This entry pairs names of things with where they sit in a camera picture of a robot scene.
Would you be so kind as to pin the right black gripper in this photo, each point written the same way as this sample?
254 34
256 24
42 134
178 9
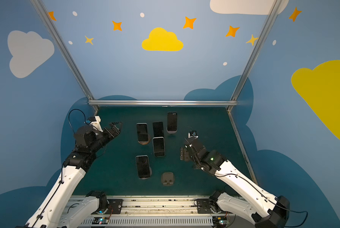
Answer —
189 149

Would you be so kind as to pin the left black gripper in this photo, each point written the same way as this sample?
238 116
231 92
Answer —
108 132

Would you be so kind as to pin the grey phone stand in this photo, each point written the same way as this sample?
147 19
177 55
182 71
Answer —
171 130
167 179

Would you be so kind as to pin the black phone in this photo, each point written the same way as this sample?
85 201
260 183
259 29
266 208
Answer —
142 131
158 130
143 167
172 118

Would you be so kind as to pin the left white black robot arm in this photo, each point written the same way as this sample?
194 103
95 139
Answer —
49 213

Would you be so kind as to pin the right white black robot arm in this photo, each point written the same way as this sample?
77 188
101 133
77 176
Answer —
257 206

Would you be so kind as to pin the centre white-edged phone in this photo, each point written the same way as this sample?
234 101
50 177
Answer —
159 146

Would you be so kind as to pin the brown round phone stand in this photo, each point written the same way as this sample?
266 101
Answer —
145 142

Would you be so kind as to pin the right controller board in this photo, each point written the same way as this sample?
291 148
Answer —
219 222

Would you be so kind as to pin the controller board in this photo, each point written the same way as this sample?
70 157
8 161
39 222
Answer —
100 220
219 222

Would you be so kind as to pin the left controller board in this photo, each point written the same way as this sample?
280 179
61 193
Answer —
100 220

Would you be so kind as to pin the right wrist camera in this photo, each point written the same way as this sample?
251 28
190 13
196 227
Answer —
192 134

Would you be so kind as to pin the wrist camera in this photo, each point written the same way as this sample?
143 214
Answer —
192 134
95 122

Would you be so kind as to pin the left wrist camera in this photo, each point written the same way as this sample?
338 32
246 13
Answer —
95 122

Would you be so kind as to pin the back aluminium frame bar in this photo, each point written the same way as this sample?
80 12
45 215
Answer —
160 103

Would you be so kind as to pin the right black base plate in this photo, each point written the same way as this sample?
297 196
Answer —
205 206

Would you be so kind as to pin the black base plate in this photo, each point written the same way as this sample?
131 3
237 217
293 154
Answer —
205 206
114 206

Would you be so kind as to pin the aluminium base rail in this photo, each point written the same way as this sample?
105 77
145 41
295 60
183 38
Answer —
167 205

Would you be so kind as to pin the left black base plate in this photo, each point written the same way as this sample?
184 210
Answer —
114 206

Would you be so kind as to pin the left aluminium frame post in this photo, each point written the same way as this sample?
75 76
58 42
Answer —
53 31

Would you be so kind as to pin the aluminium frame post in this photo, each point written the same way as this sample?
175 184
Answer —
265 30
53 31

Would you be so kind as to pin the right aluminium frame post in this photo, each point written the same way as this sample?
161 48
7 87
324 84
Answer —
265 30

